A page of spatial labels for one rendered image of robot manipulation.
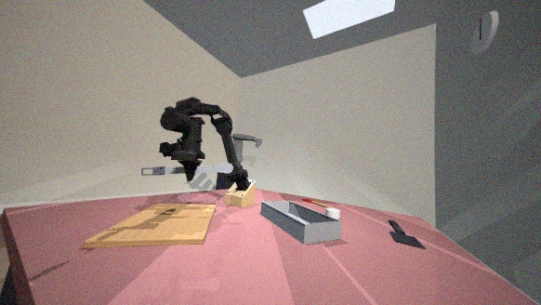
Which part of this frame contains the white cylinder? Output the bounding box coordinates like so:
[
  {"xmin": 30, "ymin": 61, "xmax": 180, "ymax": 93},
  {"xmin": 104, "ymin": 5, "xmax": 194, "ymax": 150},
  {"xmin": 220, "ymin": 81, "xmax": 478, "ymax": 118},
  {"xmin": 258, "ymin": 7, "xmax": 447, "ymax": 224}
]
[{"xmin": 325, "ymin": 207, "xmax": 340, "ymax": 219}]

